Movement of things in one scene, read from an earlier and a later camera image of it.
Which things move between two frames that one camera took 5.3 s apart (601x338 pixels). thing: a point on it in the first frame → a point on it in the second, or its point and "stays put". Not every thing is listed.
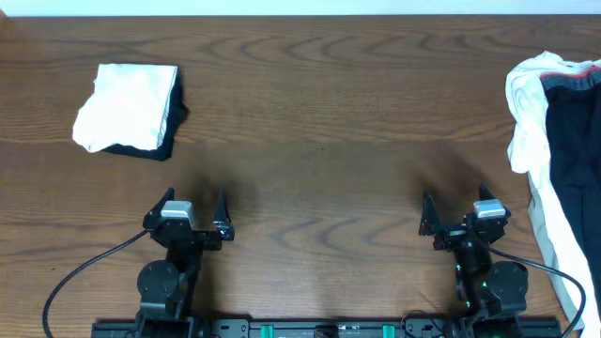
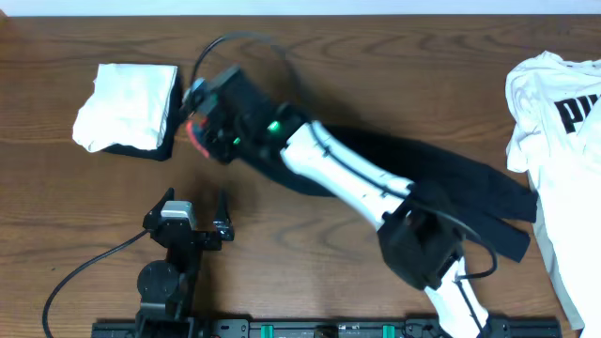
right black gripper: [431, 224] → [212, 140]
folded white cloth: [126, 106] stays put
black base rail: [326, 328] stays put
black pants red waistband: [573, 99] → [496, 207]
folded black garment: [177, 115] stays put
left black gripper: [202, 236] stays put
